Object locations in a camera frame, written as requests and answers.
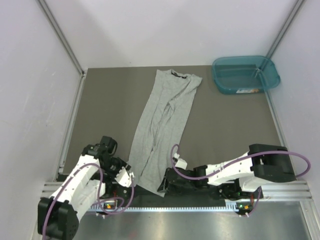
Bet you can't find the grey adidas t-shirt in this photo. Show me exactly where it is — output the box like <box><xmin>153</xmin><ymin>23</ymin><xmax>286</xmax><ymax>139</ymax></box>
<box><xmin>128</xmin><ymin>69</ymin><xmax>203</xmax><ymax>197</ymax></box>

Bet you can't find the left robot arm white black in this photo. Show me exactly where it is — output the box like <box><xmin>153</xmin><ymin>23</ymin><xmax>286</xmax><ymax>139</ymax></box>
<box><xmin>37</xmin><ymin>136</ymin><xmax>135</xmax><ymax>240</ymax></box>

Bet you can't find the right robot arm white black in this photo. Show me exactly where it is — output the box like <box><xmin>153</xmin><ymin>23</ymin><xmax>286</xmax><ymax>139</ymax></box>
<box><xmin>157</xmin><ymin>143</ymin><xmax>297</xmax><ymax>201</ymax></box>

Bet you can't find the teal plastic bin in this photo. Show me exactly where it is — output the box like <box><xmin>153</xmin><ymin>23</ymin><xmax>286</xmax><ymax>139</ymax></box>
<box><xmin>211</xmin><ymin>55</ymin><xmax>281</xmax><ymax>95</ymax></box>

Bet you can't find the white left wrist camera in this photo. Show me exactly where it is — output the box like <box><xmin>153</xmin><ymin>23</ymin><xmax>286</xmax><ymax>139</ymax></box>
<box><xmin>114</xmin><ymin>167</ymin><xmax>135</xmax><ymax>188</ymax></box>

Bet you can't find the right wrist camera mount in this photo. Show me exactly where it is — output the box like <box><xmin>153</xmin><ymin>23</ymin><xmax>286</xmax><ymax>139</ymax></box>
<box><xmin>173</xmin><ymin>153</ymin><xmax>188</xmax><ymax>170</ymax></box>

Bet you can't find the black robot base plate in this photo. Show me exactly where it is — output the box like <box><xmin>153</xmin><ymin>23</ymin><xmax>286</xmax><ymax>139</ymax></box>
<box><xmin>84</xmin><ymin>174</ymin><xmax>265</xmax><ymax>208</ymax></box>

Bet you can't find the slotted grey cable duct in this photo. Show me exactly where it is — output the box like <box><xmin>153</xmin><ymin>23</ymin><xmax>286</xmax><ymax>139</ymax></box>
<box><xmin>89</xmin><ymin>201</ymin><xmax>253</xmax><ymax>212</ymax></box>

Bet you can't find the aluminium front rail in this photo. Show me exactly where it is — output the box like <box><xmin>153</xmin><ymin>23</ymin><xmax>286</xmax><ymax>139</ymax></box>
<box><xmin>39</xmin><ymin>182</ymin><xmax>313</xmax><ymax>201</ymax></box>

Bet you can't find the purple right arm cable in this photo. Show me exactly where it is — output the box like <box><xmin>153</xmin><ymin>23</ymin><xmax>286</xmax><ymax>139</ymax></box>
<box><xmin>170</xmin><ymin>144</ymin><xmax>312</xmax><ymax>218</ymax></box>

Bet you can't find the left aluminium frame post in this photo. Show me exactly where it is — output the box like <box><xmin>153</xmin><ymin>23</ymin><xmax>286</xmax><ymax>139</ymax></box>
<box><xmin>36</xmin><ymin>0</ymin><xmax>85</xmax><ymax>76</ymax></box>

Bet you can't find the aluminium frame post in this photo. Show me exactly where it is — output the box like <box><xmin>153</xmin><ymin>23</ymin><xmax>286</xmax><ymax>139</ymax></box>
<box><xmin>265</xmin><ymin>0</ymin><xmax>307</xmax><ymax>59</ymax></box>
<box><xmin>36</xmin><ymin>0</ymin><xmax>85</xmax><ymax>76</ymax></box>

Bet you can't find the right aluminium frame post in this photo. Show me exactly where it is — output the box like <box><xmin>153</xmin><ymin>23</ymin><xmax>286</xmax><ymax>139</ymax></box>
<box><xmin>265</xmin><ymin>0</ymin><xmax>307</xmax><ymax>59</ymax></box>

